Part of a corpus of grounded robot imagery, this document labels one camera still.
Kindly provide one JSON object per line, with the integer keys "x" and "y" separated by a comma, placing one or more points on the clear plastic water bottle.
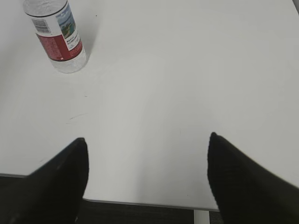
{"x": 57, "y": 32}

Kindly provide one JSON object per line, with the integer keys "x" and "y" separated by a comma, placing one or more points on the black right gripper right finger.
{"x": 245, "y": 192}

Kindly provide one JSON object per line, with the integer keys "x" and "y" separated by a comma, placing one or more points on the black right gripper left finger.
{"x": 53, "y": 193}

